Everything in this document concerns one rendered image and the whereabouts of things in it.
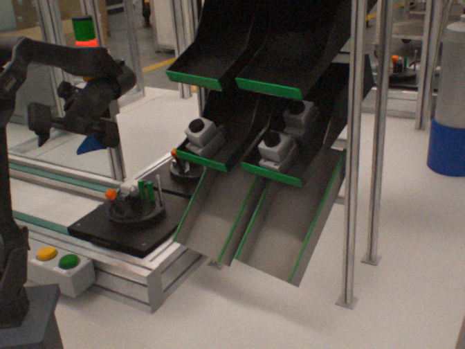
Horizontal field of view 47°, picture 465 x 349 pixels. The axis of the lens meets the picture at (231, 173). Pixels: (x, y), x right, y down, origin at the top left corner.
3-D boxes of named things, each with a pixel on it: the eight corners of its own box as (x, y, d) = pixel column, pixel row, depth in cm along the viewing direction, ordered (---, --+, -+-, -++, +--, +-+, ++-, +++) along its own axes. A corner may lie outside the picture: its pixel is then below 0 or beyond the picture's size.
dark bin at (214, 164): (228, 174, 101) (214, 147, 96) (178, 158, 109) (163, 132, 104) (303, 77, 112) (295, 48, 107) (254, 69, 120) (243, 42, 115)
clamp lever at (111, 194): (122, 217, 127) (110, 195, 121) (115, 215, 127) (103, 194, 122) (131, 206, 129) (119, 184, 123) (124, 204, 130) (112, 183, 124)
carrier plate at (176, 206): (146, 259, 119) (144, 251, 118) (68, 234, 130) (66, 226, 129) (205, 208, 137) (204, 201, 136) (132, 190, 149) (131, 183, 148)
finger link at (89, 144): (107, 149, 114) (104, 127, 117) (91, 145, 112) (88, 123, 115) (93, 167, 118) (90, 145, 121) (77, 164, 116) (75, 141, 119)
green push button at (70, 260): (70, 273, 116) (68, 266, 115) (57, 269, 117) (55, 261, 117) (83, 263, 119) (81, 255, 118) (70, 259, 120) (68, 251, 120)
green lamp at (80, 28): (86, 42, 131) (82, 21, 128) (70, 41, 133) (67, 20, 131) (100, 37, 134) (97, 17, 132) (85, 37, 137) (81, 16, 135)
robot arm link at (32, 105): (134, 127, 110) (131, 104, 113) (43, 104, 98) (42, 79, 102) (115, 149, 115) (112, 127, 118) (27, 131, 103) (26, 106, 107)
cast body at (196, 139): (205, 163, 104) (191, 138, 99) (190, 156, 107) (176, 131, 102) (233, 135, 107) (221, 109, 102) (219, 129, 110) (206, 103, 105)
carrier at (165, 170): (208, 206, 138) (204, 162, 133) (135, 188, 150) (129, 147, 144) (252, 168, 157) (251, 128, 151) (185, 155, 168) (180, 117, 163)
